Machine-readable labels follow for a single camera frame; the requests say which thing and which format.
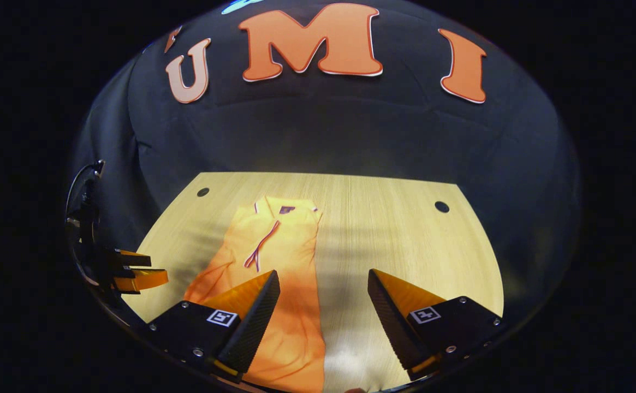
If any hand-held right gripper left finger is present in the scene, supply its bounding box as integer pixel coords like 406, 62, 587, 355
147, 270, 281, 383

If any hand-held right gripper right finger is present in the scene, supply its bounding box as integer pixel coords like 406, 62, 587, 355
367, 269, 503, 381

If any orange T-shirt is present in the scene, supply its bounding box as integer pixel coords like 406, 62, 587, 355
184, 195, 328, 393

